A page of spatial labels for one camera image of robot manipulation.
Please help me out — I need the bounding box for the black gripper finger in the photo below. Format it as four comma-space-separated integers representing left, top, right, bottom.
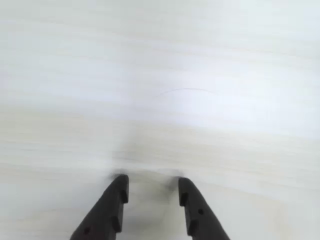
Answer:
178, 177, 231, 240
69, 174, 130, 240

